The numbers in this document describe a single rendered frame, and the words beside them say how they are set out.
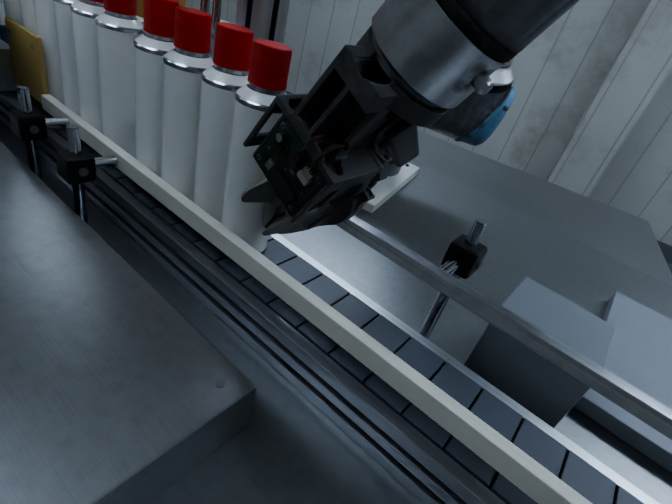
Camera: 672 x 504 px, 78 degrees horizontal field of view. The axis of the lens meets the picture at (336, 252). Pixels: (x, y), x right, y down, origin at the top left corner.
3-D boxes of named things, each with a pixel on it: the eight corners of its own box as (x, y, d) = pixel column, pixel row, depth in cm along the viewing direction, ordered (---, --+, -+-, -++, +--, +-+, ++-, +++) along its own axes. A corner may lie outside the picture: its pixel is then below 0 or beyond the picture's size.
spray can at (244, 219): (207, 241, 45) (227, 32, 34) (243, 227, 49) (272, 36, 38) (241, 265, 43) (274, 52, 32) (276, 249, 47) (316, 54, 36)
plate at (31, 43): (12, 83, 62) (0, 16, 57) (18, 83, 63) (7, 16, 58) (42, 107, 58) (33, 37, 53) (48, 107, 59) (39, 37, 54)
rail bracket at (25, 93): (19, 177, 54) (1, 82, 48) (71, 169, 59) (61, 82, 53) (30, 188, 53) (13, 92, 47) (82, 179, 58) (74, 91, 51)
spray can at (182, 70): (150, 201, 48) (150, 0, 37) (180, 187, 52) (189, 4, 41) (187, 219, 47) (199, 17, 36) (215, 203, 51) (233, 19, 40)
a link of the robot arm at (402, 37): (454, -29, 27) (528, 73, 26) (404, 29, 30) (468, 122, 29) (394, -58, 21) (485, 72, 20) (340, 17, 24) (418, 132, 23)
